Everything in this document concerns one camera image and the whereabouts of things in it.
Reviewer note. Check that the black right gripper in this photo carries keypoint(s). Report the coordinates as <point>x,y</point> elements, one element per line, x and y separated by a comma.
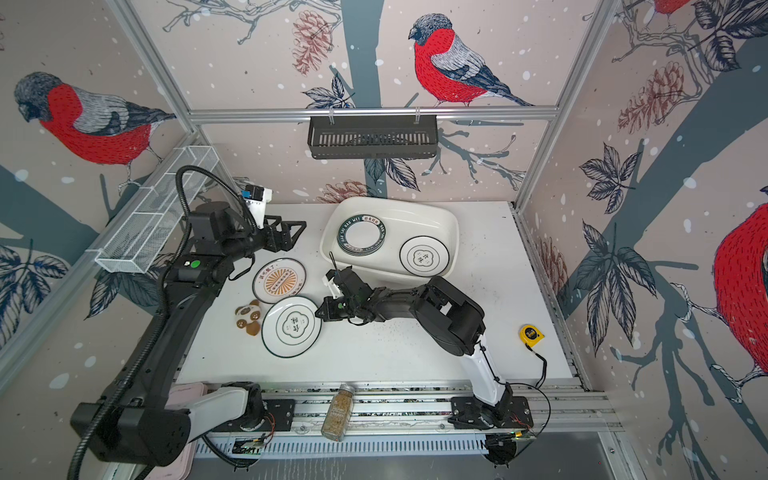
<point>333,312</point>

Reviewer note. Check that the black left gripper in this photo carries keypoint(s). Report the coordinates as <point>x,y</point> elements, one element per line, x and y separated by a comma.
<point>286,242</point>

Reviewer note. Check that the white flower plate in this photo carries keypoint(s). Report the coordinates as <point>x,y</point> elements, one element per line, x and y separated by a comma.
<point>424,256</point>
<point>290,327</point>

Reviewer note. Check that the green rim plate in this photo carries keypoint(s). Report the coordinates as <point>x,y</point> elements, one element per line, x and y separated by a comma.
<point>361,235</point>

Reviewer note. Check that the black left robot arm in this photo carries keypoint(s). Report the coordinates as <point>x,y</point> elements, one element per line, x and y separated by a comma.
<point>131,422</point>

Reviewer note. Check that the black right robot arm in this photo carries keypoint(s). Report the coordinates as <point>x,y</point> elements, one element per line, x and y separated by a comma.
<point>452,319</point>

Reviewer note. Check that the white plastic bin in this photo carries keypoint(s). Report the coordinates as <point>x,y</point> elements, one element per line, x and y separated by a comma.
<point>403,221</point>

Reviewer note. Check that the sunburst plate left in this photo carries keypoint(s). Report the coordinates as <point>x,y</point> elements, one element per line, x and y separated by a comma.
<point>279,279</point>

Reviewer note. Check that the spice jar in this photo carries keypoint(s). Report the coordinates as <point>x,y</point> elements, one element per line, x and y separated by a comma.
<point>339,413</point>

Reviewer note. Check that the yellow tape measure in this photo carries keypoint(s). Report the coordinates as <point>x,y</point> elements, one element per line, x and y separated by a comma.
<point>530,335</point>

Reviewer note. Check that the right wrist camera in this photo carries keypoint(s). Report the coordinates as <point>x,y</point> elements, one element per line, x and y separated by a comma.
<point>333,288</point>

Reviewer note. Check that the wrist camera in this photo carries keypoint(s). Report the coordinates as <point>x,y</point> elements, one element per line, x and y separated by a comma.
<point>333,288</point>
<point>256,199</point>

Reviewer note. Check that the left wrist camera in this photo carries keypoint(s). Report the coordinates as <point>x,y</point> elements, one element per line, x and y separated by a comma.
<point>256,199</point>

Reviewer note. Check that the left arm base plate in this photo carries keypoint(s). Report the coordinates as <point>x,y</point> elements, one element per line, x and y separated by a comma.
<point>275,415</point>

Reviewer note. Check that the white wire mesh shelf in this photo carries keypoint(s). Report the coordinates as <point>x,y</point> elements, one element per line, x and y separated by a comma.
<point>142,236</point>

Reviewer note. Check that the black wall basket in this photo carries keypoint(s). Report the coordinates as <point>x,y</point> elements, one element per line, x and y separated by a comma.
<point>373,137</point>

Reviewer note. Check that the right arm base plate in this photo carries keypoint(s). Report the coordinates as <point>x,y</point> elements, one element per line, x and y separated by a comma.
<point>511,412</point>

